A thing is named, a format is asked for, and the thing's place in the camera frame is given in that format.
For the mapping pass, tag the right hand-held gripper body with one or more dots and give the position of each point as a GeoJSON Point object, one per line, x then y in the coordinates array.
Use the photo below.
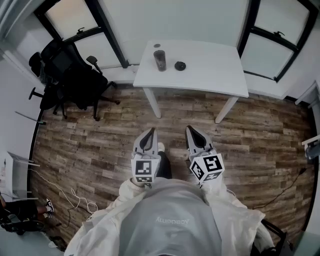
{"type": "Point", "coordinates": [212, 163]}

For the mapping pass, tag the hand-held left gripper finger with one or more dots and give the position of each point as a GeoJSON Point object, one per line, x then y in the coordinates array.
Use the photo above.
{"type": "Point", "coordinates": [155, 146]}
{"type": "Point", "coordinates": [137, 147]}

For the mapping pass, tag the person's white left shoe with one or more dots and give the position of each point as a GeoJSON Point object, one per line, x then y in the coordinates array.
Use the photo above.
{"type": "Point", "coordinates": [161, 146]}

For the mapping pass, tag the black round lid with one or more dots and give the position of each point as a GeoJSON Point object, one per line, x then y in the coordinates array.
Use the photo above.
{"type": "Point", "coordinates": [180, 65]}

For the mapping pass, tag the black canister with gold drawing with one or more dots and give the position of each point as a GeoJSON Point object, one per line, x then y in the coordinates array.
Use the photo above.
{"type": "Point", "coordinates": [160, 62]}

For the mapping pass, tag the white side table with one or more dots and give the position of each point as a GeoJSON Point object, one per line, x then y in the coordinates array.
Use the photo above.
{"type": "Point", "coordinates": [312, 143]}

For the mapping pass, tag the black office chair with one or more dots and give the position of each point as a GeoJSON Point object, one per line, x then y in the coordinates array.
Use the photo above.
{"type": "Point", "coordinates": [75, 85]}

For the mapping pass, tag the person's right forearm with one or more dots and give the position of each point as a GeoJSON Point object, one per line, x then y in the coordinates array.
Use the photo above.
{"type": "Point", "coordinates": [215, 192]}

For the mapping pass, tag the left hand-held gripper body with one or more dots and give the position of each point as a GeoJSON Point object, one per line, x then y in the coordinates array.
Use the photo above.
{"type": "Point", "coordinates": [143, 167]}

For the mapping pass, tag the person's black trousers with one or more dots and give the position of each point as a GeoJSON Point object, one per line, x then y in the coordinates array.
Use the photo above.
{"type": "Point", "coordinates": [163, 165]}

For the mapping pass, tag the person's left forearm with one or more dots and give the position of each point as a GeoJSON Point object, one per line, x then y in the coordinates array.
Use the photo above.
{"type": "Point", "coordinates": [130, 192]}

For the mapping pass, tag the black-framed window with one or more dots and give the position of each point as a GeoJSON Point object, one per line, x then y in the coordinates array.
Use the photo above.
{"type": "Point", "coordinates": [72, 15]}
{"type": "Point", "coordinates": [272, 52]}

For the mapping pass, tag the person's grey shirt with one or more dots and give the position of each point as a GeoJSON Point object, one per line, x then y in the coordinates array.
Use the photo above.
{"type": "Point", "coordinates": [170, 212]}

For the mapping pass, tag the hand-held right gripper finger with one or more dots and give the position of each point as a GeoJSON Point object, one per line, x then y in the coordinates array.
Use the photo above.
{"type": "Point", "coordinates": [208, 143]}
{"type": "Point", "coordinates": [189, 143]}

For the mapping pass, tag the thin rod with green tip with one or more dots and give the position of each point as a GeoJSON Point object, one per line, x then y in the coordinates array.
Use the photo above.
{"type": "Point", "coordinates": [30, 117]}

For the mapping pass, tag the person's white jacket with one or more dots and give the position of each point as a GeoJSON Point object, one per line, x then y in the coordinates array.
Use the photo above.
{"type": "Point", "coordinates": [100, 232]}

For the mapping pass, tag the white side desk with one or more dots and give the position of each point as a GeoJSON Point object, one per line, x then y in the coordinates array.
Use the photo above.
{"type": "Point", "coordinates": [310, 93]}

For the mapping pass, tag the black chair frame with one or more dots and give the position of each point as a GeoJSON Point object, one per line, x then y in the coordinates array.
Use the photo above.
{"type": "Point", "coordinates": [277, 231]}

